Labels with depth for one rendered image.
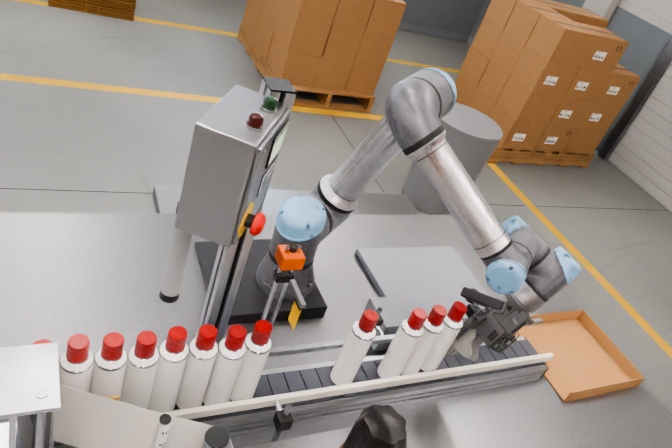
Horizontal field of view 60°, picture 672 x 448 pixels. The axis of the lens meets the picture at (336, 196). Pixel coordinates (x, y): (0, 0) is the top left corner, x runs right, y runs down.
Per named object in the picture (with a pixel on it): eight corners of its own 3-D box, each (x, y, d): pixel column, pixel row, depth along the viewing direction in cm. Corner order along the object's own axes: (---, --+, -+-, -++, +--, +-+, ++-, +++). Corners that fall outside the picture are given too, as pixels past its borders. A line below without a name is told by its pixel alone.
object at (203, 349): (177, 416, 110) (196, 343, 100) (172, 392, 114) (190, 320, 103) (204, 411, 113) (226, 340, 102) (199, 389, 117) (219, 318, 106)
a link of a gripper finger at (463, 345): (451, 368, 134) (481, 342, 132) (438, 347, 139) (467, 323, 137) (457, 371, 136) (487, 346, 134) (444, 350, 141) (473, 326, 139)
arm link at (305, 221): (259, 250, 144) (269, 206, 138) (287, 228, 155) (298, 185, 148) (300, 273, 141) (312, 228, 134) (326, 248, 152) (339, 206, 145)
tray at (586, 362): (563, 402, 152) (571, 392, 150) (506, 326, 171) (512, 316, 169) (637, 386, 167) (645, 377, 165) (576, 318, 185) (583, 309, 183)
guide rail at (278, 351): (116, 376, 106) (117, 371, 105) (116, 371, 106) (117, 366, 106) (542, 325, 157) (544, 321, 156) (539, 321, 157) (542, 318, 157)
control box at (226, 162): (172, 227, 91) (194, 122, 81) (214, 177, 106) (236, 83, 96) (233, 251, 91) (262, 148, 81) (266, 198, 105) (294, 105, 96)
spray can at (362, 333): (334, 390, 127) (365, 325, 116) (325, 370, 130) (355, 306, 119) (355, 387, 129) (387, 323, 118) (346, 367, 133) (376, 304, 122)
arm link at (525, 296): (517, 272, 133) (531, 284, 139) (501, 285, 134) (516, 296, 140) (537, 296, 128) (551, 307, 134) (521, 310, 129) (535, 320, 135)
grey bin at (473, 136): (416, 221, 362) (457, 136, 330) (385, 178, 395) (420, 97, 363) (473, 222, 384) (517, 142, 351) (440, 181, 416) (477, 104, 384)
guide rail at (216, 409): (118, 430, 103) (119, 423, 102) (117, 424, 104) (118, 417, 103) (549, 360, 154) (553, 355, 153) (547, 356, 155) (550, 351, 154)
